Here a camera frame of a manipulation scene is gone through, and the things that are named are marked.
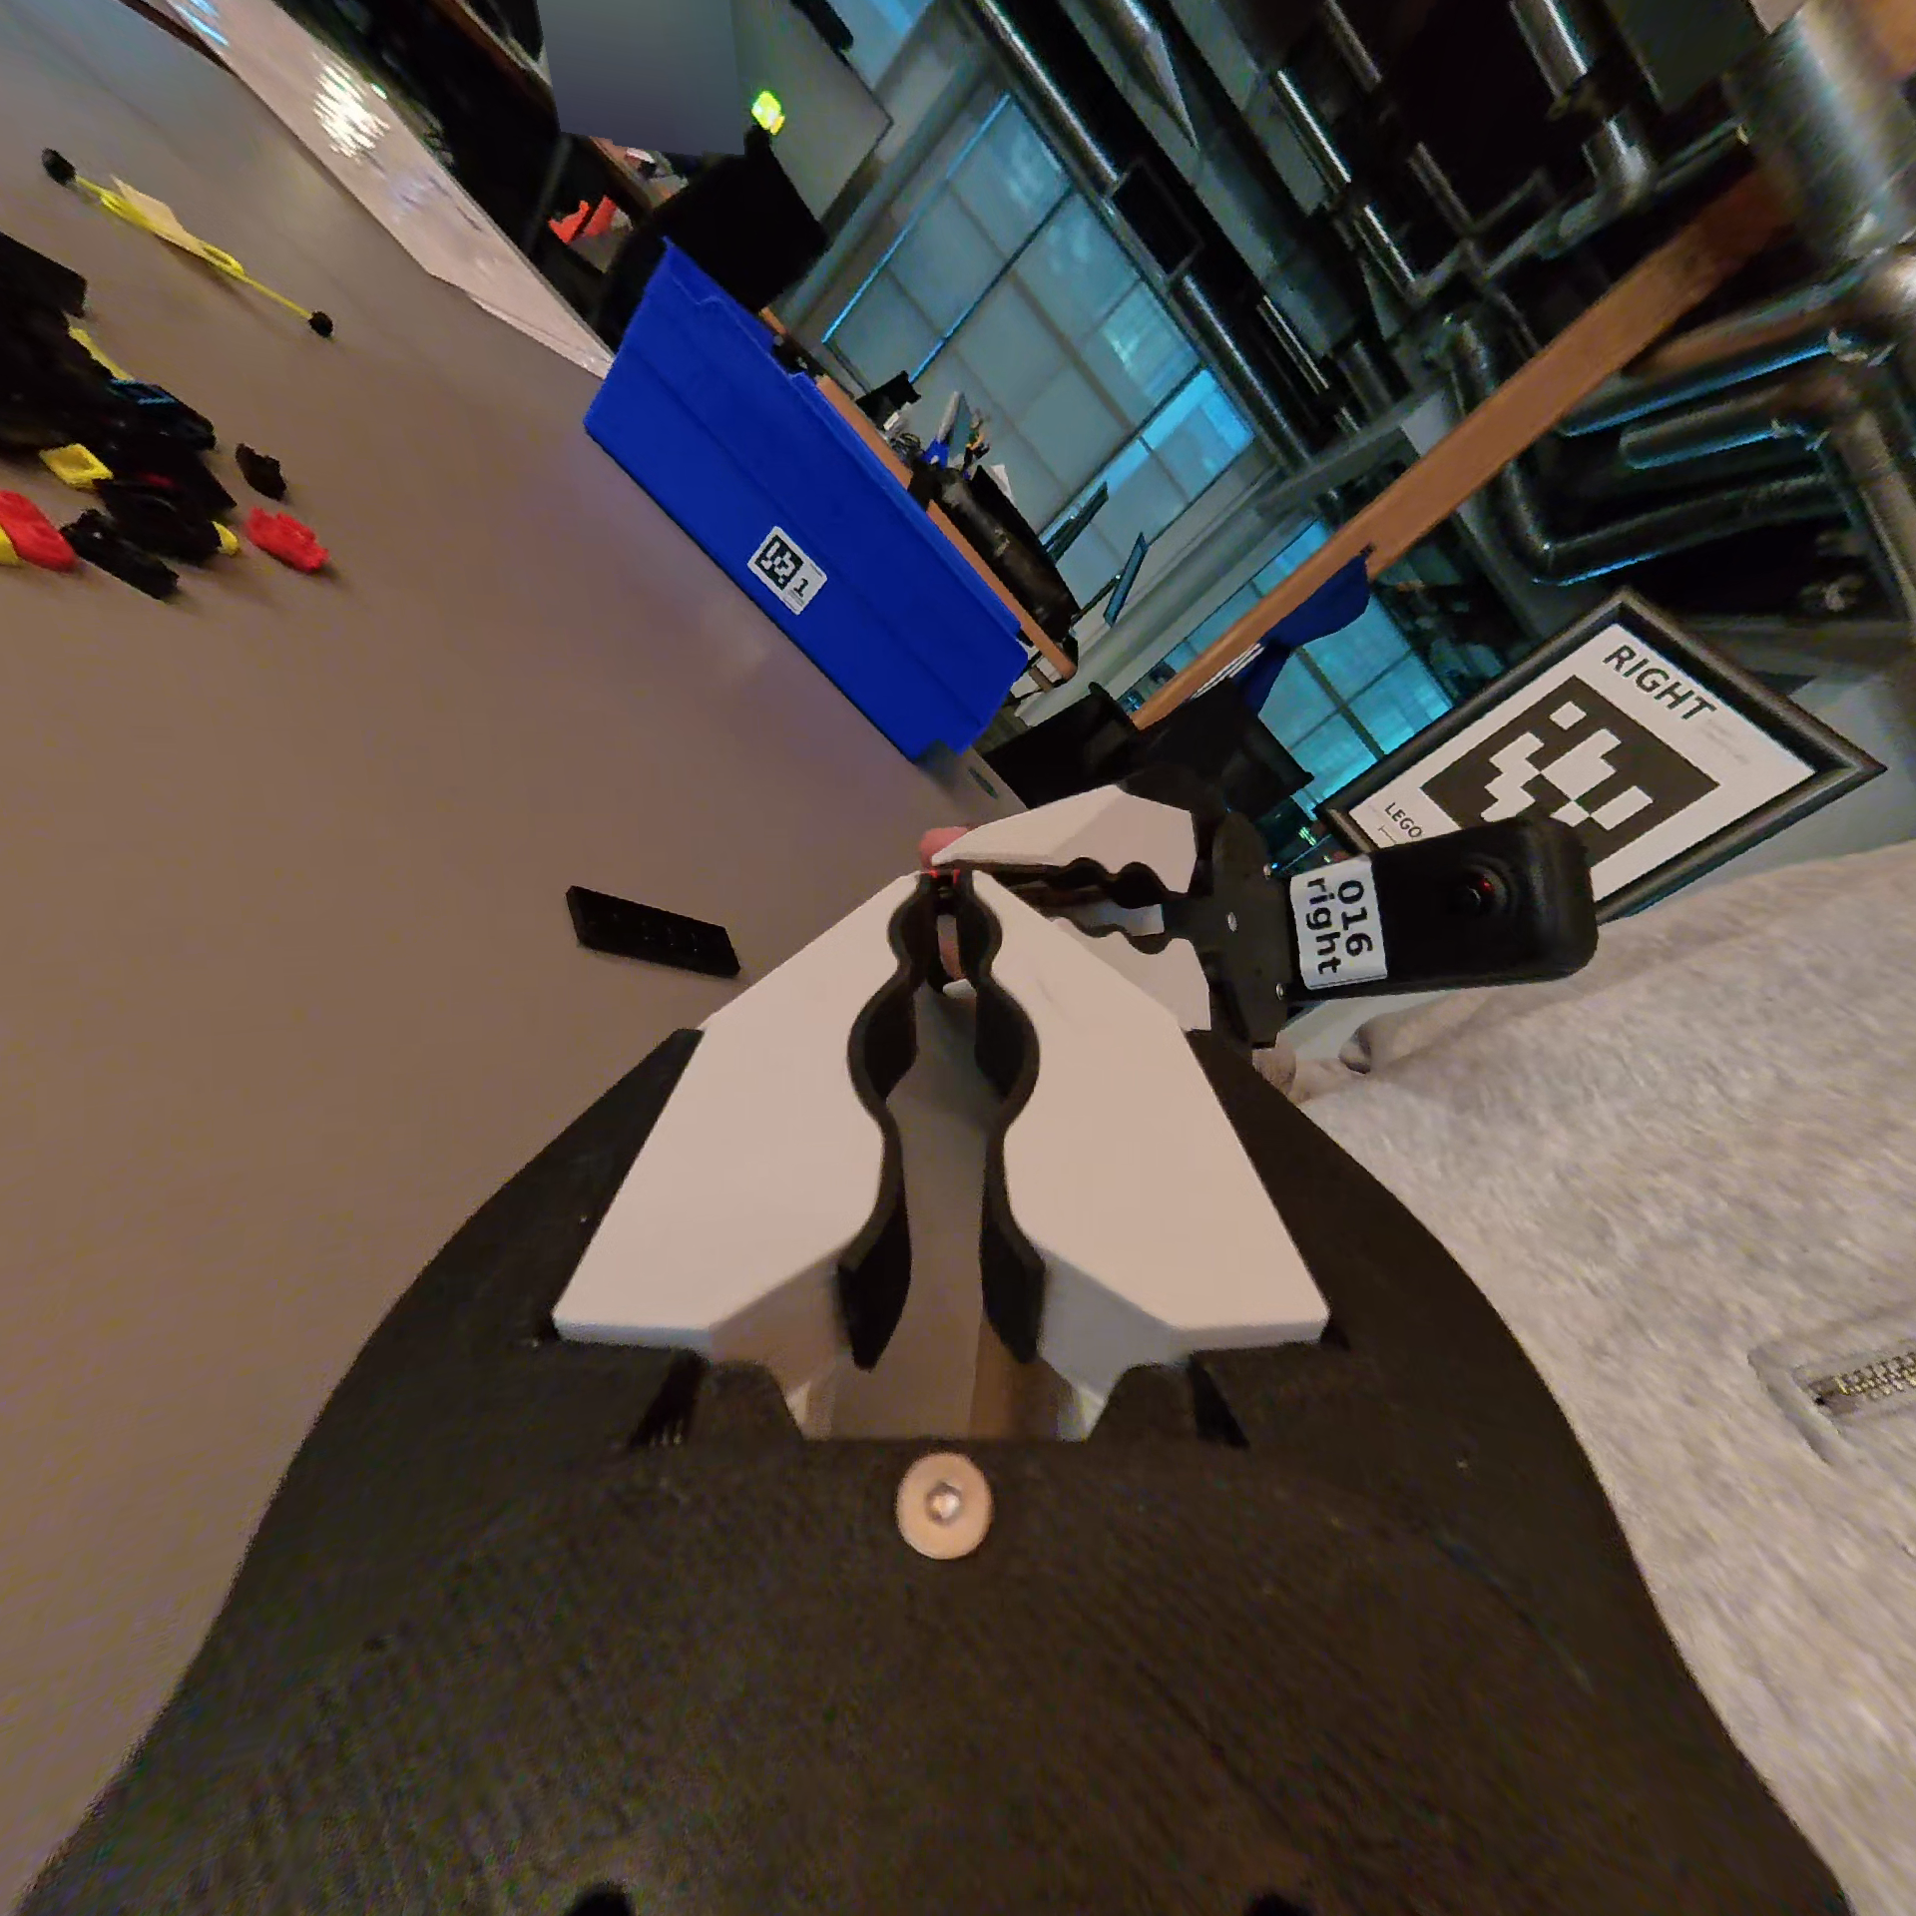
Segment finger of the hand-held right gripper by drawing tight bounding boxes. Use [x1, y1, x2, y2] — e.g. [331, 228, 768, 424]
[1000, 886, 1218, 1039]
[918, 785, 1207, 915]

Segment white instruction sheet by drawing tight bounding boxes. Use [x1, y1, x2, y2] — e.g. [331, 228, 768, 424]
[143, 0, 618, 378]

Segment grey ceiling pipes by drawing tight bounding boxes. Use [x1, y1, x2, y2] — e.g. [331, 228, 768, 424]
[959, 0, 1916, 589]

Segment framed marker sign on stand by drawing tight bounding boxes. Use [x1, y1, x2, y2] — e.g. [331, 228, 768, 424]
[1317, 589, 1884, 922]

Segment long black lego plate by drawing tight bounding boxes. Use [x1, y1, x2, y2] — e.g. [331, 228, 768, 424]
[566, 886, 744, 980]

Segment black office chair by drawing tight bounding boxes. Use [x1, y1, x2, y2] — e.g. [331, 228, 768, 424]
[598, 135, 829, 346]

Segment person's grey sweatshirt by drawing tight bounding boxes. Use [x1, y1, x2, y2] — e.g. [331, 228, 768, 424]
[1288, 837, 1916, 1916]

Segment blue plastic bin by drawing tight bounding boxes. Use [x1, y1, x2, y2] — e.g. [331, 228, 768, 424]
[584, 240, 1038, 767]

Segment yellow rod with black tips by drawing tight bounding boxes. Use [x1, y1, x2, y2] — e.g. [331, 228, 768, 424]
[42, 147, 336, 337]

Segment pile of lego pieces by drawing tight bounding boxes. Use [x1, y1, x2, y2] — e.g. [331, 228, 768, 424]
[0, 231, 336, 604]

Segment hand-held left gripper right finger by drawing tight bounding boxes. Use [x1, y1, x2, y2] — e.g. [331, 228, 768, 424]
[941, 871, 1334, 1442]

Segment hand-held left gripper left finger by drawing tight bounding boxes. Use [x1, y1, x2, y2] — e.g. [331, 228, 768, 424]
[550, 871, 943, 1442]

